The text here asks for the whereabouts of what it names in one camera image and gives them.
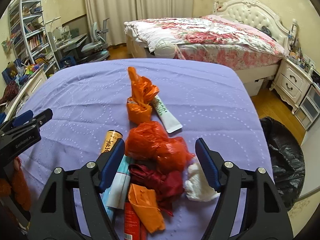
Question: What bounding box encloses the teal white box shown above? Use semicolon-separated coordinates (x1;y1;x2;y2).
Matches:
102;156;132;222

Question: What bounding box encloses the orange plastic bag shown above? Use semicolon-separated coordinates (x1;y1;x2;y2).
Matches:
126;67;159;125

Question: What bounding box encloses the red plastic bag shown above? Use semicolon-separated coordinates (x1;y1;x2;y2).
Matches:
125;121;194;174

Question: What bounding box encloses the black trash bag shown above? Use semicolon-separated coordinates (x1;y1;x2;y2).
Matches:
260;116;305;211

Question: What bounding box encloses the grey study desk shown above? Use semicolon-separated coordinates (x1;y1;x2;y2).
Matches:
47;32;88;67

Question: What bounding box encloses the yellow cylindrical can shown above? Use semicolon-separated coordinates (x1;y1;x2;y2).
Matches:
100;130;123;153

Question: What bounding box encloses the white crumpled tissue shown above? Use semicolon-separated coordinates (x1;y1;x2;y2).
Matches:
184;158;220;202

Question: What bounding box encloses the red bottle black cap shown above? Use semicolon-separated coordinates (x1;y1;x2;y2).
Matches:
124;202;148;240

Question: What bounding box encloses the white bookshelf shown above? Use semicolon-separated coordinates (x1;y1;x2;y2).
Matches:
8;0;59;76

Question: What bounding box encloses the grey desk chair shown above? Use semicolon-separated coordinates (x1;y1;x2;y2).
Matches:
81;18;110;62

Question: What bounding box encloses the dark red ribbon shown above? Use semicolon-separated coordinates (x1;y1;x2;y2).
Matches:
129;164;184;217

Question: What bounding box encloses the plastic drawer unit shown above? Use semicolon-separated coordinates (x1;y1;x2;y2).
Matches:
294;85;319;131

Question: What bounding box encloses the white green tube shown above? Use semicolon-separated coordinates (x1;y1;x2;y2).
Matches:
152;95;183;134

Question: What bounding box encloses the purple quilted bedspread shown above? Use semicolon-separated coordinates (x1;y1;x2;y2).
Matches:
20;59;272;239

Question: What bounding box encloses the white nightstand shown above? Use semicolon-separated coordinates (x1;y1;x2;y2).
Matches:
269;58;312;114

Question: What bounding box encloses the beige curtain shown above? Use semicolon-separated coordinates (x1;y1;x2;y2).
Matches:
85;0;194;45

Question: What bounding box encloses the white round bin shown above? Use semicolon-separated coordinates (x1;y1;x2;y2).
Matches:
154;41;176;59

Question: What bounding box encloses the pink floral quilt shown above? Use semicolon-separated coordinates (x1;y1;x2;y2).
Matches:
124;15;286;70

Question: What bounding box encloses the white bed with headboard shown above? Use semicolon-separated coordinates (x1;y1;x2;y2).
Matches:
126;0;289;84

